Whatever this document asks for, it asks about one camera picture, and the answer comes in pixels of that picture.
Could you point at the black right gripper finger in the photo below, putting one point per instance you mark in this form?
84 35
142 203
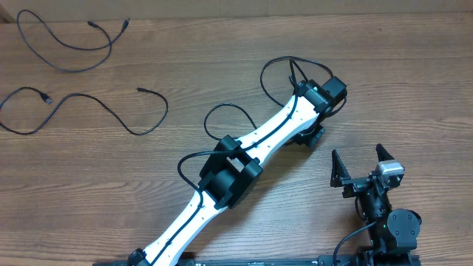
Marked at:
339 172
382 153

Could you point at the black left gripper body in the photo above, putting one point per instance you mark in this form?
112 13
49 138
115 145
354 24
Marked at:
309 137

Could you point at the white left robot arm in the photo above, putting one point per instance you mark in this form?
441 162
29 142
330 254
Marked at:
236 164

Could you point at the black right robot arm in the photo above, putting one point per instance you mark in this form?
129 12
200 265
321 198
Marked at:
392 231

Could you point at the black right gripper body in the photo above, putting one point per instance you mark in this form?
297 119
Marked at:
355 186

